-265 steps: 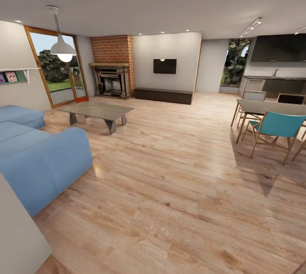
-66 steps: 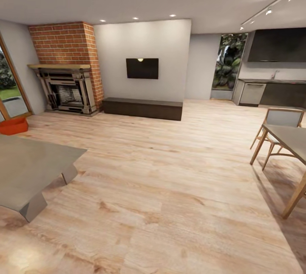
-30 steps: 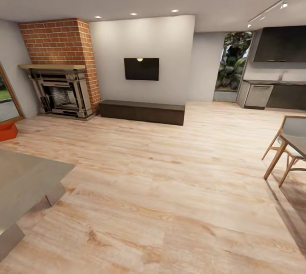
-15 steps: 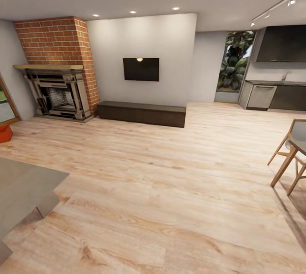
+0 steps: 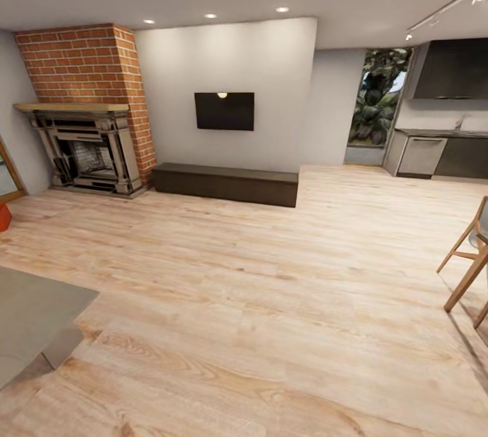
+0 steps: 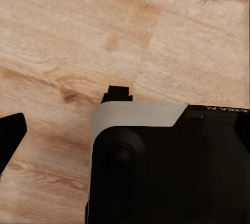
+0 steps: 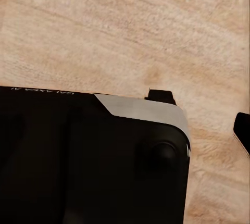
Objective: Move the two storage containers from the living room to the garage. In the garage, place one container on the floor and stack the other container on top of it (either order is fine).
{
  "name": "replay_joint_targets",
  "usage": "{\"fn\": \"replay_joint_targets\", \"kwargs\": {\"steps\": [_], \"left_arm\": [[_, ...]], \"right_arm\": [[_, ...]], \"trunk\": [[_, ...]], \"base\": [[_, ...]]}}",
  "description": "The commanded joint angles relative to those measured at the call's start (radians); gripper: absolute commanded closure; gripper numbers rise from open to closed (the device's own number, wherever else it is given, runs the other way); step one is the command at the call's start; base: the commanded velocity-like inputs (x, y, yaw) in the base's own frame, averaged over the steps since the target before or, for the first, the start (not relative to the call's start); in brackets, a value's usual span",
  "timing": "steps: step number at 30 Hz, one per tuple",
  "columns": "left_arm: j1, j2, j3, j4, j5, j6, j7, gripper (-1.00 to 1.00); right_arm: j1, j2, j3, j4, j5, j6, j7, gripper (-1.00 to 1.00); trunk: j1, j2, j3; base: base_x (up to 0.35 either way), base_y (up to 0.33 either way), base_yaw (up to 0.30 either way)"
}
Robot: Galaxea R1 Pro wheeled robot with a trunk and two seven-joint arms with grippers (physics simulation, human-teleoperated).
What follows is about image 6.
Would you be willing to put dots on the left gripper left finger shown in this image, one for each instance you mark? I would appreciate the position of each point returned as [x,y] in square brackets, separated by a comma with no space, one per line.
[12,131]

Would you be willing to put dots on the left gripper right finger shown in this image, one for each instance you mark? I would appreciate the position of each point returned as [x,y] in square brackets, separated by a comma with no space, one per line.
[242,129]

